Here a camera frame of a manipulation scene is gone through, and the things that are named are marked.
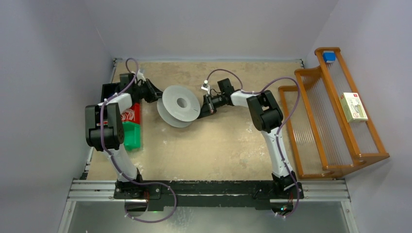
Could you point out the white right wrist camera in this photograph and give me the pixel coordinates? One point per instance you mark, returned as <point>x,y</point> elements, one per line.
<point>206,87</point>

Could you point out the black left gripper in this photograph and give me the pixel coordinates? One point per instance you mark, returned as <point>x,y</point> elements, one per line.
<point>154,93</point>

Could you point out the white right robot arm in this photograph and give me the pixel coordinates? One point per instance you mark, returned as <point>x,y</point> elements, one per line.
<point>267,118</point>

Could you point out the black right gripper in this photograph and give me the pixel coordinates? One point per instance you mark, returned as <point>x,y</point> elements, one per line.
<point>208,105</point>

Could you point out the white perforated spool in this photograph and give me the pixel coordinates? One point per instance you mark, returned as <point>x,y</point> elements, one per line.
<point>178,106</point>

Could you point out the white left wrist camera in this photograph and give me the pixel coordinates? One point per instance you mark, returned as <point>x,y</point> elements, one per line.
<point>140,78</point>

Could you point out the green bin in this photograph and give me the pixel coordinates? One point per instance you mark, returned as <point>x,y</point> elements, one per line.
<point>132,136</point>

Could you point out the red bin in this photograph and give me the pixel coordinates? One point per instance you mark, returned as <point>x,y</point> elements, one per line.
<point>132,114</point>

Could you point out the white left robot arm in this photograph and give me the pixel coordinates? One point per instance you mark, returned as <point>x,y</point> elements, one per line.
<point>104,127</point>

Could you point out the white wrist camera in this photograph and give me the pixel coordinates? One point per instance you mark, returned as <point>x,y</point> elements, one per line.
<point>140,78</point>
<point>206,87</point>

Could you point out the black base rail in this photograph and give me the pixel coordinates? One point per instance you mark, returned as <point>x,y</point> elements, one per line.
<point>261,195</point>

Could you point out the wooden rack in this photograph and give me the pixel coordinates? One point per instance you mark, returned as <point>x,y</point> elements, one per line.
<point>324,145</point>

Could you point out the blue block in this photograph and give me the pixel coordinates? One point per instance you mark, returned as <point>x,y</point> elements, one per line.
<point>329,56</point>

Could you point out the white cardboard box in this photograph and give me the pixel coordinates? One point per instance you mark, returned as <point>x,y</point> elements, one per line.
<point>353,108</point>

